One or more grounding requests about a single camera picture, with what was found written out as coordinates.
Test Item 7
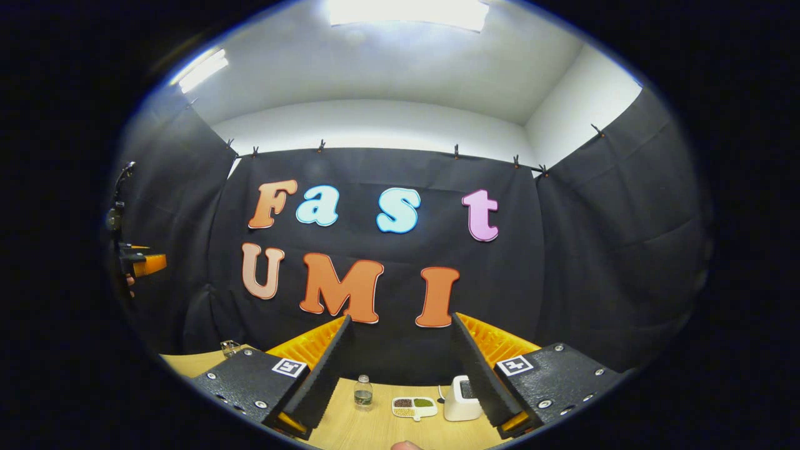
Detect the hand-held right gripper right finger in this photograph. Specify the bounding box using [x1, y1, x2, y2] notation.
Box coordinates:
[451, 312, 626, 439]

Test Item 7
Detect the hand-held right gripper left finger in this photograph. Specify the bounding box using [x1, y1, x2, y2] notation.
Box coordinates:
[191, 314, 354, 440]

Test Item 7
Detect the white toaster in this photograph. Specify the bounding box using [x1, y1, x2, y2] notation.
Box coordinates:
[442, 375, 483, 422]

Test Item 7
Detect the clear plastic water bottle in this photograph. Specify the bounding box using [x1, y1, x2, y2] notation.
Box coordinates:
[354, 374, 374, 411]

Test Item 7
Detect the white divided bean dish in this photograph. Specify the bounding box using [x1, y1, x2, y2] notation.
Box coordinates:
[392, 396, 438, 421]

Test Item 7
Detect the black backdrop cloth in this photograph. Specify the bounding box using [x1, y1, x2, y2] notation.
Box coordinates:
[106, 87, 713, 385]

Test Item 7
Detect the narrow ceiling light panel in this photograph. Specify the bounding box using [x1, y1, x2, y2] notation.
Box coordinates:
[178, 49, 229, 94]

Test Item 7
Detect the row of black clips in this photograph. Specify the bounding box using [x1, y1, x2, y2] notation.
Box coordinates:
[187, 97, 607, 179]

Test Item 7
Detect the large ceiling light panel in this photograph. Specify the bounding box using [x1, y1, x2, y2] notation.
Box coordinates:
[326, 0, 490, 33]

